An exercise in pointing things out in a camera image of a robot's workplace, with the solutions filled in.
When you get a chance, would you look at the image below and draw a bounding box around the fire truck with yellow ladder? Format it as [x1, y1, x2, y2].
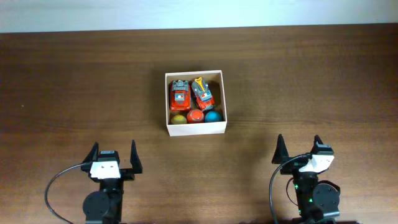
[192, 77, 215, 111]

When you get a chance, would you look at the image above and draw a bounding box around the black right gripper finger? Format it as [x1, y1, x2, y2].
[272, 134, 289, 164]
[310, 135, 323, 154]

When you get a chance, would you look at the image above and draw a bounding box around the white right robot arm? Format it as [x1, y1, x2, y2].
[269, 134, 341, 223]

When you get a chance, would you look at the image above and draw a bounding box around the blue toy ball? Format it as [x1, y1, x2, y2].
[205, 111, 223, 123]

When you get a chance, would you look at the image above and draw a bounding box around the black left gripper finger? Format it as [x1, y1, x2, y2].
[83, 142, 99, 163]
[130, 140, 142, 170]

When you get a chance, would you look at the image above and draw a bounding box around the yellow toy ball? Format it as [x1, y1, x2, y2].
[170, 114, 188, 125]

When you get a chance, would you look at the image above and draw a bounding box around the pink cardboard box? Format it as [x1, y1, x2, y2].
[164, 70, 228, 136]

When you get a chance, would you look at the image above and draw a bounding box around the red toy ball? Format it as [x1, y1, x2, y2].
[187, 109, 205, 124]

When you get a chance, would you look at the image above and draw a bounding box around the red fire truck grey top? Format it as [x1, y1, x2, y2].
[170, 80, 191, 111]

